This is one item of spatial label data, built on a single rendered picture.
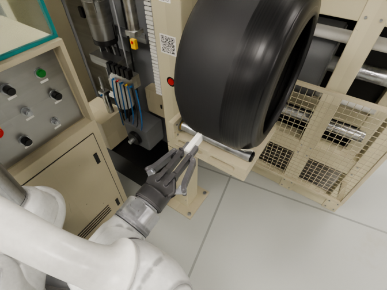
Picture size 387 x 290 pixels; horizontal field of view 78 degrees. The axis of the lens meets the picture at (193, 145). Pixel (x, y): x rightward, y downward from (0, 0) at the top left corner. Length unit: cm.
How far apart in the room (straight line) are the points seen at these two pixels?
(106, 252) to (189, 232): 139
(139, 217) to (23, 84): 67
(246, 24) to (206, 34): 10
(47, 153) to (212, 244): 115
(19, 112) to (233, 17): 79
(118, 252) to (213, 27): 55
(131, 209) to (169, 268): 20
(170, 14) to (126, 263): 77
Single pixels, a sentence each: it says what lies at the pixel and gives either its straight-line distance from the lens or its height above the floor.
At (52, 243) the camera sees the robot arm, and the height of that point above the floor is 132.
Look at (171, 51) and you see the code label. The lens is 98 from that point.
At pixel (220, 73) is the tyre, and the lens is 65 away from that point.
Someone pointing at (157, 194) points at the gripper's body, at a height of 115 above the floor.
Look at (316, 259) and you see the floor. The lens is 188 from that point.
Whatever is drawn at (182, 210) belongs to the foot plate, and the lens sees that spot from 182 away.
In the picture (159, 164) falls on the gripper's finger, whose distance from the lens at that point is 63.
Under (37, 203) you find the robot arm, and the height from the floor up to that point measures 103.
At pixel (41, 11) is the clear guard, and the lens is 100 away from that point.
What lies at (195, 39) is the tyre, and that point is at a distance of 70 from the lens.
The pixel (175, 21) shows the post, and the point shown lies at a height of 131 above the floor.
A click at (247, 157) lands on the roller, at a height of 91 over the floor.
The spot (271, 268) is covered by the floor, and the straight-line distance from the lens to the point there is 176.
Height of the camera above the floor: 163
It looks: 48 degrees down
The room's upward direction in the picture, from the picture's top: straight up
